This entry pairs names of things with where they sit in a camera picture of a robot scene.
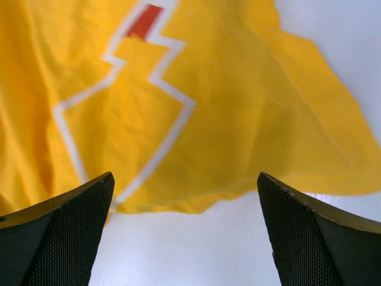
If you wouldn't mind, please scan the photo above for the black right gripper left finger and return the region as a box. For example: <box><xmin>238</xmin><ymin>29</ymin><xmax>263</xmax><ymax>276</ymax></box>
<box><xmin>1</xmin><ymin>172</ymin><xmax>115</xmax><ymax>285</ymax></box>

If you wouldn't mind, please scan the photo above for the yellow Pikachu pillowcase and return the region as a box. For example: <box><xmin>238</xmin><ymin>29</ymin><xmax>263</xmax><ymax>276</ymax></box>
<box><xmin>1</xmin><ymin>1</ymin><xmax>380</xmax><ymax>214</ymax></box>

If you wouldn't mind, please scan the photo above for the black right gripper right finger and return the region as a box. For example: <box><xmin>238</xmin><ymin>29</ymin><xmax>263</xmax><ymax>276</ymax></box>
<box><xmin>257</xmin><ymin>172</ymin><xmax>380</xmax><ymax>285</ymax></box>

